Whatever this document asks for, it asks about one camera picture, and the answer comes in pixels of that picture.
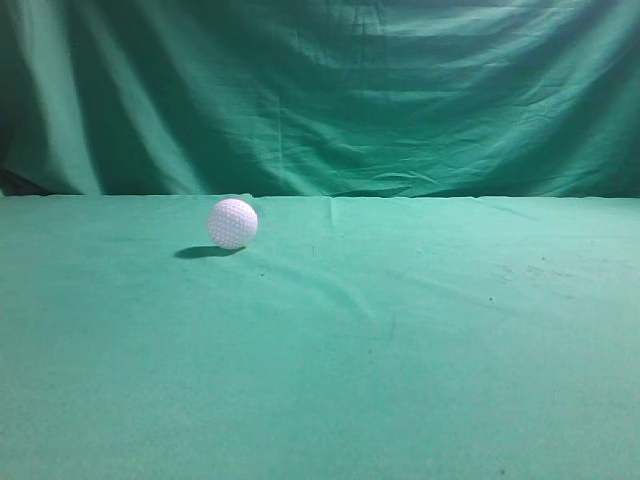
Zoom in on green table cloth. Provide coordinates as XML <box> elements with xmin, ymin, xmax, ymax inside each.
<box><xmin>1</xmin><ymin>196</ymin><xmax>639</xmax><ymax>479</ymax></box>

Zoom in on green backdrop cloth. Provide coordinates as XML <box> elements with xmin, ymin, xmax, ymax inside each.
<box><xmin>1</xmin><ymin>1</ymin><xmax>639</xmax><ymax>197</ymax></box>

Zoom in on white dimpled golf ball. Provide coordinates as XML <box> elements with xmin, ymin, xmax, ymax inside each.
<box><xmin>207</xmin><ymin>198</ymin><xmax>259</xmax><ymax>250</ymax></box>

